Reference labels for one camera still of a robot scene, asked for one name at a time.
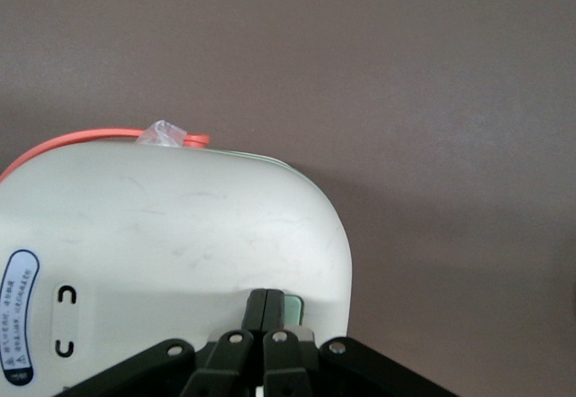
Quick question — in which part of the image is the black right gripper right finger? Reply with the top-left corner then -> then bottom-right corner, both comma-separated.
262,289 -> 456,397

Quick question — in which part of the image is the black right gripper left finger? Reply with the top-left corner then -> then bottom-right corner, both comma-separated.
53,288 -> 269,397

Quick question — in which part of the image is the cream rice cooker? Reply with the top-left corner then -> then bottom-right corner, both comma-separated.
0,120 -> 354,397

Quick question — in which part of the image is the brown table cloth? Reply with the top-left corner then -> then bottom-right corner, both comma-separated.
0,0 -> 576,397

